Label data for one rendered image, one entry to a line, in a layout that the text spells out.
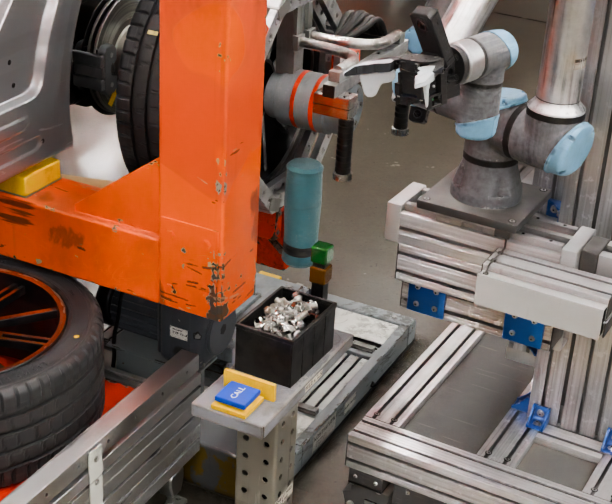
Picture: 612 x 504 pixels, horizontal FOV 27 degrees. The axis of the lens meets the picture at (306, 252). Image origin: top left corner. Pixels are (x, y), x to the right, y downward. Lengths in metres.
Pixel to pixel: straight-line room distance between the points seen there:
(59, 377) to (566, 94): 1.16
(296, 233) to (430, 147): 2.19
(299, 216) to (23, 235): 0.64
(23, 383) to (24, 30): 0.78
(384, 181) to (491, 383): 1.74
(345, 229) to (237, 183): 1.77
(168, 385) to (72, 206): 0.46
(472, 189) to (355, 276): 1.48
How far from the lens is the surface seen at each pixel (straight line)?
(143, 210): 2.74
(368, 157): 4.98
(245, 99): 2.58
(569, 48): 2.46
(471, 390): 3.15
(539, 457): 2.95
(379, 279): 4.05
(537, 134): 2.51
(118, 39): 3.29
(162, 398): 2.77
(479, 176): 2.62
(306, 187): 2.95
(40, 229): 2.91
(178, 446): 2.91
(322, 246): 2.76
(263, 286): 3.49
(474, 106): 2.28
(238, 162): 2.61
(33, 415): 2.60
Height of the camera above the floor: 1.89
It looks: 27 degrees down
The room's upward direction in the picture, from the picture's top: 3 degrees clockwise
